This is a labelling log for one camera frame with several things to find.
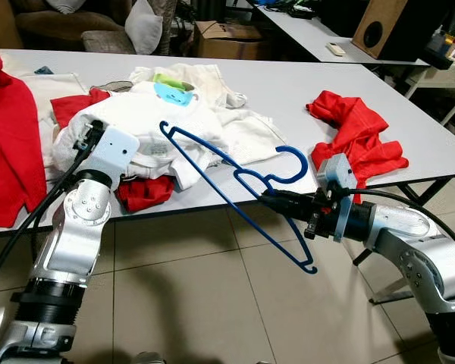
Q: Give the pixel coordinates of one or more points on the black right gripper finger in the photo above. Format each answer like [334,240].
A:
[292,196]
[288,208]

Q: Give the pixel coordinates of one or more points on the white printed t-shirt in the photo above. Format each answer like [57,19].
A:
[136,114]

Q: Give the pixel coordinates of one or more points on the red shirt white stitching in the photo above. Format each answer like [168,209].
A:
[356,133]

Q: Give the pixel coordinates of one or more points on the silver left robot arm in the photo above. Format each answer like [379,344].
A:
[72,227]

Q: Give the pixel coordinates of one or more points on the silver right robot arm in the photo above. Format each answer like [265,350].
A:
[417,243]

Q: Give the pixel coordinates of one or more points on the white folded garment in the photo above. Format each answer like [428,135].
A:
[57,85]

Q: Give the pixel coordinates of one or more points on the off-white stitched garment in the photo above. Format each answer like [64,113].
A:
[155,167]

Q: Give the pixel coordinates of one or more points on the large red garment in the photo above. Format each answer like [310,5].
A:
[11,136]

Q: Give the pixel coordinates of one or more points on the small blue tag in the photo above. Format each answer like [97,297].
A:
[44,70]

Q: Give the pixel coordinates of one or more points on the brown ottoman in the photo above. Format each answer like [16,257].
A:
[102,42]

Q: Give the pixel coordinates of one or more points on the grey metal table foot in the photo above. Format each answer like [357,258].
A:
[390,297]

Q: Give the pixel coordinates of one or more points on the brown sofa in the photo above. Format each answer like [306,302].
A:
[53,26]

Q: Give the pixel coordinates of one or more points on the large white pillow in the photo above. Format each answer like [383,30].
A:
[144,29]

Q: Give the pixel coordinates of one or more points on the black desk organizer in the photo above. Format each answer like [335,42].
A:
[440,53]

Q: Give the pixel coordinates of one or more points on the small white pillow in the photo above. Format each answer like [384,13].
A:
[64,5]

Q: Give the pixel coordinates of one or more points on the white remote control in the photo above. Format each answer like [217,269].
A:
[336,49]

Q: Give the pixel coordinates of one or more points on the long white table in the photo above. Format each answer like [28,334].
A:
[311,34]

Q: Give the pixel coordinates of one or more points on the brown cardboard box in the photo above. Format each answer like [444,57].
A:
[227,42]

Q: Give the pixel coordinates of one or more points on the wooden speaker box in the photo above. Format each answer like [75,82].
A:
[383,26]

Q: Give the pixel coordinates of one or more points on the black desk device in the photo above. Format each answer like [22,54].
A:
[292,9]

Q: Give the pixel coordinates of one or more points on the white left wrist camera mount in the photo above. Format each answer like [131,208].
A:
[114,152]

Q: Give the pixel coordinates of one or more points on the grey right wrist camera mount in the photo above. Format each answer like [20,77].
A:
[337,171]

